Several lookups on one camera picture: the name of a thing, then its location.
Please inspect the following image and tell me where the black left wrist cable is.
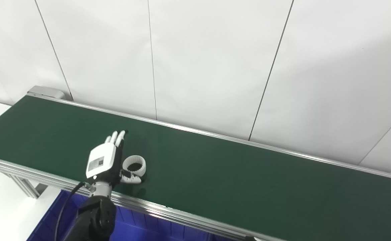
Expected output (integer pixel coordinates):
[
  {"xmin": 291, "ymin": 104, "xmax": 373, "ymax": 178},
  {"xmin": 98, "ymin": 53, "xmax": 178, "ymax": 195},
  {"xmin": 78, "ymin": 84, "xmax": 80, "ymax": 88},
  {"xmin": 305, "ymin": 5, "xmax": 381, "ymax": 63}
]
[{"xmin": 54, "ymin": 181, "xmax": 90, "ymax": 241}]

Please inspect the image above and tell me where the white toothed ring part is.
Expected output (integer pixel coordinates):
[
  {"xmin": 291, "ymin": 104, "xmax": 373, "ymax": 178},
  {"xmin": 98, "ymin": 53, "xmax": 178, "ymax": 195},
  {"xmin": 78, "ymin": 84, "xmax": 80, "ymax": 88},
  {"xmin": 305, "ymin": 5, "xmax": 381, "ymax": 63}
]
[{"xmin": 122, "ymin": 156, "xmax": 146, "ymax": 178}]

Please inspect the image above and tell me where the blue bin with white rings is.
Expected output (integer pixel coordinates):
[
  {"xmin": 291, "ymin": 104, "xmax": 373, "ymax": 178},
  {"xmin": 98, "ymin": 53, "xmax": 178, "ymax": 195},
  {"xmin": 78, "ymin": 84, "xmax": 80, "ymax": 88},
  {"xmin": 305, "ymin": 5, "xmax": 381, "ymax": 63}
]
[{"xmin": 26, "ymin": 190, "xmax": 236, "ymax": 241}]

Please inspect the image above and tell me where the aluminium conveyor side rail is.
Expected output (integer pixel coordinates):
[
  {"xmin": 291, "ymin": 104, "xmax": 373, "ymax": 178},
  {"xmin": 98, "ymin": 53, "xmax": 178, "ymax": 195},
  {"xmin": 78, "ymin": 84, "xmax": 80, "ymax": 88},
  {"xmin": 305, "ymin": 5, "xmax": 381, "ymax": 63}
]
[
  {"xmin": 0, "ymin": 154, "xmax": 283, "ymax": 241},
  {"xmin": 26, "ymin": 93, "xmax": 391, "ymax": 181}
]

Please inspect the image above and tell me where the green conveyor belt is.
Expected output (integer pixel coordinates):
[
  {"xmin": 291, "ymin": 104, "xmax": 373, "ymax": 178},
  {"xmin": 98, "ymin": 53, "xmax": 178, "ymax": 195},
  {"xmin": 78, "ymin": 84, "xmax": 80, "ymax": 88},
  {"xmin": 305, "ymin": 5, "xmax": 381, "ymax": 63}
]
[{"xmin": 0, "ymin": 95, "xmax": 391, "ymax": 241}]

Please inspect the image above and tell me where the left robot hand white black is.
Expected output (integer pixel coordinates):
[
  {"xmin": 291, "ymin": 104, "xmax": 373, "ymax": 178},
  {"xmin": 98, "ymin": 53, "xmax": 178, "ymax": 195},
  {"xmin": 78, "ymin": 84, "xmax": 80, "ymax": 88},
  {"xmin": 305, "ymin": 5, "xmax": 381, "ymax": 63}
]
[{"xmin": 86, "ymin": 130, "xmax": 145, "ymax": 188}]

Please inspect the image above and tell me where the aluminium conveyor leg strut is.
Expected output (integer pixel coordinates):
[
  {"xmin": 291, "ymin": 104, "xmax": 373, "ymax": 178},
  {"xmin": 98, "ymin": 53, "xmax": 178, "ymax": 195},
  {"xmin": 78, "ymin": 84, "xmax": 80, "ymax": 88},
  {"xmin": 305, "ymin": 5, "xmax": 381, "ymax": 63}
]
[{"xmin": 1, "ymin": 169, "xmax": 48, "ymax": 199}]

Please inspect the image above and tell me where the grey conveyor motor housing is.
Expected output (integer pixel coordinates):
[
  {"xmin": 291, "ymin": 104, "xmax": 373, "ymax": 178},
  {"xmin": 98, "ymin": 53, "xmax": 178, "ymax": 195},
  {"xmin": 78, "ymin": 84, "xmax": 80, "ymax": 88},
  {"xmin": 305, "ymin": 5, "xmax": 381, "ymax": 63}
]
[{"xmin": 27, "ymin": 86, "xmax": 65, "ymax": 100}]

